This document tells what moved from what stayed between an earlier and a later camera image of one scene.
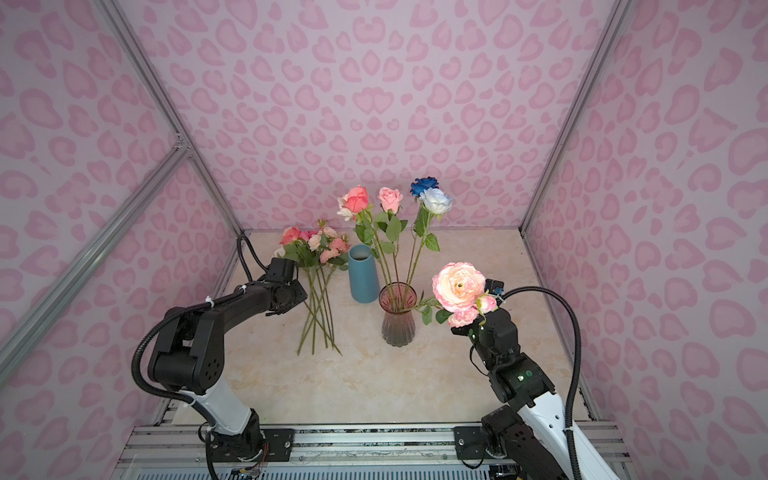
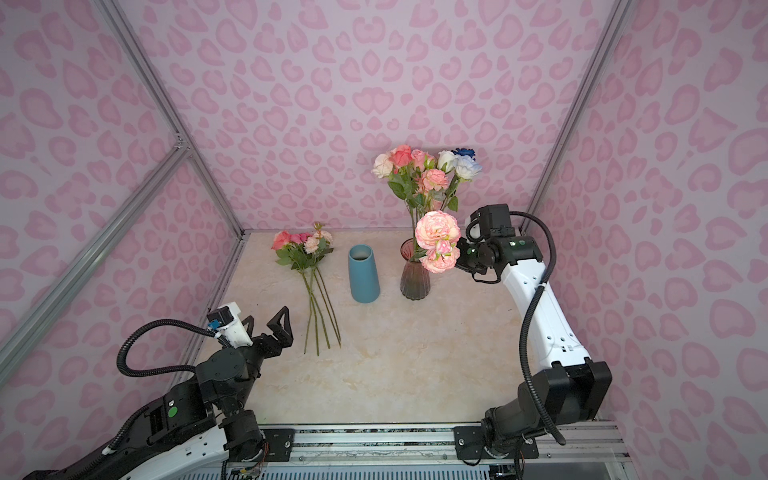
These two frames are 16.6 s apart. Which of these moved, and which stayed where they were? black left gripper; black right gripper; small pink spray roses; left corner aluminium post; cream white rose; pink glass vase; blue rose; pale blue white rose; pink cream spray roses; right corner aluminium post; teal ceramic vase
Moved: pink glass vase; black left gripper; black right gripper; pale blue white rose; blue rose; small pink spray roses; cream white rose; pink cream spray roses
Stayed: teal ceramic vase; right corner aluminium post; left corner aluminium post
